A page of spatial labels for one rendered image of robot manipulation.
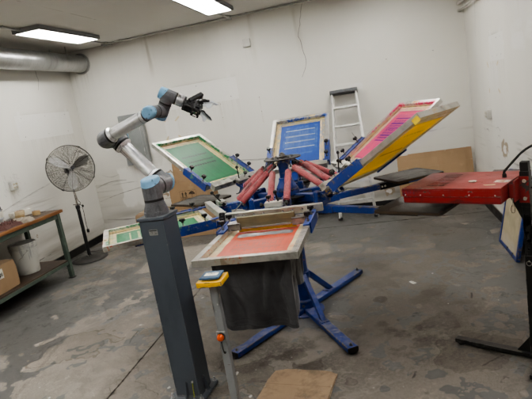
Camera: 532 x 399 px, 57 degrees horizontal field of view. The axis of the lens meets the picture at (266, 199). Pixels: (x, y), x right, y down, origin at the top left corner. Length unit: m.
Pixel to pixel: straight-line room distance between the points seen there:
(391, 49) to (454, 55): 0.81
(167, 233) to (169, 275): 0.26
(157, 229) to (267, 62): 4.64
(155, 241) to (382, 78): 4.78
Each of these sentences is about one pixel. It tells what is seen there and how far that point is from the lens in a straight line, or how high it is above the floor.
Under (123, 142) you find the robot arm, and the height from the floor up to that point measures 1.65.
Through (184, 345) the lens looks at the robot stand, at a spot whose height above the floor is 0.37.
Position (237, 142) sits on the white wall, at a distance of 7.37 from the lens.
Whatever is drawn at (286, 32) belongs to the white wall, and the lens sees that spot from 7.19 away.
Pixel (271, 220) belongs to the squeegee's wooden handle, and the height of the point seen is 1.02.
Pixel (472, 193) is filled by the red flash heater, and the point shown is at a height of 1.08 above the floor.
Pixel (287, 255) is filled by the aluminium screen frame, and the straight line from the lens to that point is 2.51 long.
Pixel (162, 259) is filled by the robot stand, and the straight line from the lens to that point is 3.01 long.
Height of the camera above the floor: 1.74
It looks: 11 degrees down
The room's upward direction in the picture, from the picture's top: 10 degrees counter-clockwise
